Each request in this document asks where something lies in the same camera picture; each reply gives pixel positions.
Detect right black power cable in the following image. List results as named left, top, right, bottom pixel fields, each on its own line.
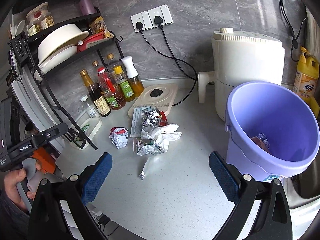
left=153, top=16, right=198, bottom=106

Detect spice jars on rack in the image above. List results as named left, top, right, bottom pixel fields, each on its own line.
left=26, top=2, right=55, bottom=37

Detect large white bowl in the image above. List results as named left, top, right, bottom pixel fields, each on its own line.
left=37, top=24, right=89, bottom=64

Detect red cap oil bottle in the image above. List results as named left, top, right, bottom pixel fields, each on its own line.
left=98, top=67, right=126, bottom=110

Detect white wall socket panel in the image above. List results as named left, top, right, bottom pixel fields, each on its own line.
left=131, top=4, right=174, bottom=33

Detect stainless steel sink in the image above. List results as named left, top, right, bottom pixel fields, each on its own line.
left=284, top=173, right=319, bottom=209

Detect black power cable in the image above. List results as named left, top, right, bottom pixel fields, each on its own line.
left=153, top=16, right=198, bottom=106
left=135, top=22, right=198, bottom=83

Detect gold cap clear bottle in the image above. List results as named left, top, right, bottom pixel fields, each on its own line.
left=107, top=53, right=121, bottom=80

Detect cream induction cooker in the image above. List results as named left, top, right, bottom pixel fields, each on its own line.
left=127, top=83, right=178, bottom=117

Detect yellow dish soap bottle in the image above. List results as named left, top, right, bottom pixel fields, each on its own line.
left=293, top=46, right=319, bottom=103

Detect left black power cable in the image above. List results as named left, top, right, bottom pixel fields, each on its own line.
left=135, top=22, right=198, bottom=83

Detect dark soy sauce bottle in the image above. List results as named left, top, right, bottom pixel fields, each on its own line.
left=80, top=69, right=111, bottom=117

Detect purple plastic trash bucket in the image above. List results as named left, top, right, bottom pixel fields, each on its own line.
left=225, top=82, right=319, bottom=181

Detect red container on rack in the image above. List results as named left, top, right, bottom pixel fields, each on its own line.
left=77, top=33, right=105, bottom=53

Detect pink bottle on rack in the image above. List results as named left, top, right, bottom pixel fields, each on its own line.
left=79, top=0, right=96, bottom=16

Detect yellow cap green label bottle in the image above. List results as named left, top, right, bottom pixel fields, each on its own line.
left=114, top=65, right=136, bottom=102

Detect silver foil wrapper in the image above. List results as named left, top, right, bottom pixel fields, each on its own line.
left=131, top=107, right=169, bottom=156

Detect small white cap bottle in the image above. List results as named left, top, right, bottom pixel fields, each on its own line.
left=80, top=94, right=100, bottom=118

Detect black metal kitchen rack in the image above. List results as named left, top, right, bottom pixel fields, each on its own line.
left=7, top=6, right=124, bottom=151

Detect cream air fryer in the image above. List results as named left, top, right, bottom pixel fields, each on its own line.
left=197, top=28, right=285, bottom=120

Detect red white wrapper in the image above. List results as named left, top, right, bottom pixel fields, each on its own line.
left=109, top=127, right=129, bottom=149

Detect hanging black cable loop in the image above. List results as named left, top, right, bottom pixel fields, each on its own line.
left=279, top=0, right=308, bottom=62

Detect grey barcode packet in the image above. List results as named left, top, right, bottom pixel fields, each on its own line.
left=130, top=106, right=154, bottom=138

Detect white tissue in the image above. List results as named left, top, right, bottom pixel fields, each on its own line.
left=150, top=124, right=182, bottom=153

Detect green packet in tray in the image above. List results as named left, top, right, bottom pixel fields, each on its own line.
left=76, top=124, right=90, bottom=141

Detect yellow snack packet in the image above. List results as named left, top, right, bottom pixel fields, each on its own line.
left=89, top=16, right=114, bottom=39

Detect white plastic tray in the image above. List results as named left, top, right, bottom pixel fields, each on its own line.
left=70, top=118, right=102, bottom=150

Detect white top oil sprayer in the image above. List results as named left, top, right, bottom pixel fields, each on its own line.
left=121, top=56, right=144, bottom=97

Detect person's left hand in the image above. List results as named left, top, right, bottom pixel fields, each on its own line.
left=4, top=168, right=28, bottom=212

